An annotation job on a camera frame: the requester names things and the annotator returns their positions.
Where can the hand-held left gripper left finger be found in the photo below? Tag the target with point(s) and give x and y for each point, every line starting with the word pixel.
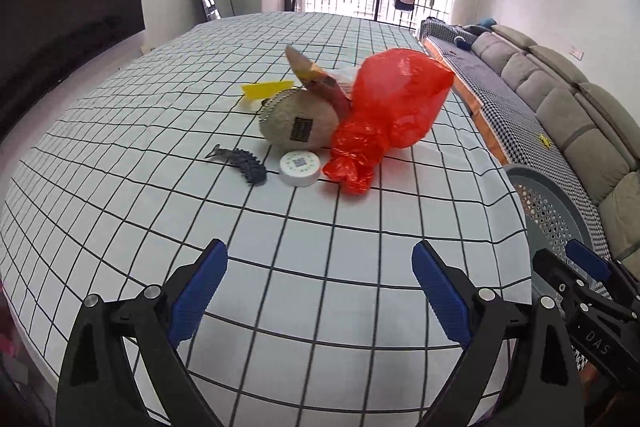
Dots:
pixel 200 292

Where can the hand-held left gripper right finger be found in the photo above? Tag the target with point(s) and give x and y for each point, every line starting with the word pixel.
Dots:
pixel 442 292

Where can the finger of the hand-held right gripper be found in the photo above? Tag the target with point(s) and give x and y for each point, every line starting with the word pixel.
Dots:
pixel 550 267
pixel 590 259

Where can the grey perforated basket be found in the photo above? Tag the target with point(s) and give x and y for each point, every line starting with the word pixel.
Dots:
pixel 545 207

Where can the pink snack wrapper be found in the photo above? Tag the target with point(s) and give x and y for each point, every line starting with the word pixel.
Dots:
pixel 320 84

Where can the small yellow toy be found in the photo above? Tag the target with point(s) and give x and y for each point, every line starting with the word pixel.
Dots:
pixel 542 139

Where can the dark toy lizard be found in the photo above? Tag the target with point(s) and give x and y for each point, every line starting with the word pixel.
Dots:
pixel 245 164

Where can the grey sofa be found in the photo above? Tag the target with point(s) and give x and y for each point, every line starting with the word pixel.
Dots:
pixel 500 97
pixel 575 117

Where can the white round container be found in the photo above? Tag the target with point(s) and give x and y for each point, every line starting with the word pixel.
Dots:
pixel 300 167

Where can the beige round plush toy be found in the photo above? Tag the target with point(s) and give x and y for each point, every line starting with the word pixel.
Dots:
pixel 295 122

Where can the red plastic bag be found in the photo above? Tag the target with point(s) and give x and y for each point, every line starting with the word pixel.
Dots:
pixel 395 102

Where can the yellow plastic container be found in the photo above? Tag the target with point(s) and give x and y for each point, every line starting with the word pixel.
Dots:
pixel 262 91

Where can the dark blue cloth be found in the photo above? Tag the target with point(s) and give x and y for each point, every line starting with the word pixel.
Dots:
pixel 462 43

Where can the teal cloth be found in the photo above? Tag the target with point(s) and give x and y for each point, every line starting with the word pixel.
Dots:
pixel 486 23

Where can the black television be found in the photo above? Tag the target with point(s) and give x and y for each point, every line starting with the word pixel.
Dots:
pixel 65 17

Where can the wall socket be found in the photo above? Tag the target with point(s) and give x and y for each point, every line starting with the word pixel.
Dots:
pixel 577 53

